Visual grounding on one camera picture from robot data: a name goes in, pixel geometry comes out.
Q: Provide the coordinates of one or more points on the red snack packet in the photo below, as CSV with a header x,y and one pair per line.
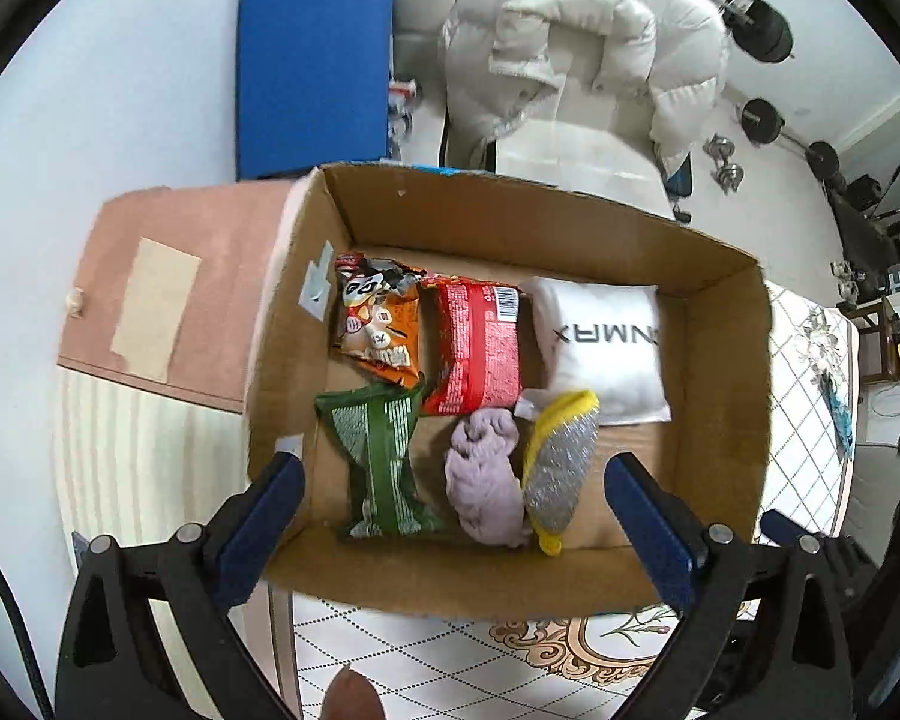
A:
x,y
478,346

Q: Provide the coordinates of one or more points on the green snack packet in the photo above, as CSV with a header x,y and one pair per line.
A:
x,y
373,427

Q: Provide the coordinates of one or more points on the pink wooden cabinet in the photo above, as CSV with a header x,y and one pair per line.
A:
x,y
233,230

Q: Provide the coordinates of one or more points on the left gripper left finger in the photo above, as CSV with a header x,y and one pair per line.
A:
x,y
112,663

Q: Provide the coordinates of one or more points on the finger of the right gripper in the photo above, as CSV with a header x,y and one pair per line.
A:
x,y
782,531

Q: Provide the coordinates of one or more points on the beige tape patch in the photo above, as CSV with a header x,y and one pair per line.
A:
x,y
155,299

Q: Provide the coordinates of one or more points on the orange panda snack bag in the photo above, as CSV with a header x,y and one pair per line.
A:
x,y
379,320

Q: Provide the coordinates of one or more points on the dark wooden stool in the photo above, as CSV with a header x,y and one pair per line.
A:
x,y
878,324

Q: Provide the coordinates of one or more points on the patterned white tablecloth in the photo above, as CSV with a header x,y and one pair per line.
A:
x,y
429,667

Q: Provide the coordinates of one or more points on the white pillow pack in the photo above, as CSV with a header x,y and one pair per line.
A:
x,y
604,338

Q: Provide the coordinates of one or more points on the white puffer jacket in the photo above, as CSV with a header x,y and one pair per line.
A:
x,y
648,71

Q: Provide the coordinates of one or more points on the purple soft cloth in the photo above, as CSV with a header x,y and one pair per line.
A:
x,y
480,481

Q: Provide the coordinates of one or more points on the operator thumb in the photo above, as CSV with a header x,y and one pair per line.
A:
x,y
351,697

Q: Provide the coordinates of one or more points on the chrome dumbbell pair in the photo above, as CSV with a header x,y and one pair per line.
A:
x,y
728,173

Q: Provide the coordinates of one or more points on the floor barbell black plates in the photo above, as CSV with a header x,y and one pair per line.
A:
x,y
763,124

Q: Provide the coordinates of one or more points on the white padded chair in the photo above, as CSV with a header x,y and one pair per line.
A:
x,y
597,146

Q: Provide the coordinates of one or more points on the blue toothbrush package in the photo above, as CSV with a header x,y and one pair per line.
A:
x,y
842,422

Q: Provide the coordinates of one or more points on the clear crumpled plastic wrap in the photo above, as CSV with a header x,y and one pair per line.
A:
x,y
821,346

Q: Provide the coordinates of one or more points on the barbell on rack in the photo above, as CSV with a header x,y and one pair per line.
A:
x,y
759,30

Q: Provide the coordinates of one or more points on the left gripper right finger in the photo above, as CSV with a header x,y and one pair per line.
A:
x,y
759,632

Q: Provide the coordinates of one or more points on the blue folded mat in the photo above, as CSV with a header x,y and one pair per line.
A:
x,y
312,84

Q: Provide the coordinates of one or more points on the yellow silver scrubbing sponge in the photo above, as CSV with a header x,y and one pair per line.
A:
x,y
556,464

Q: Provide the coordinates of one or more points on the brown cardboard box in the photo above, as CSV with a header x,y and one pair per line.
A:
x,y
715,322

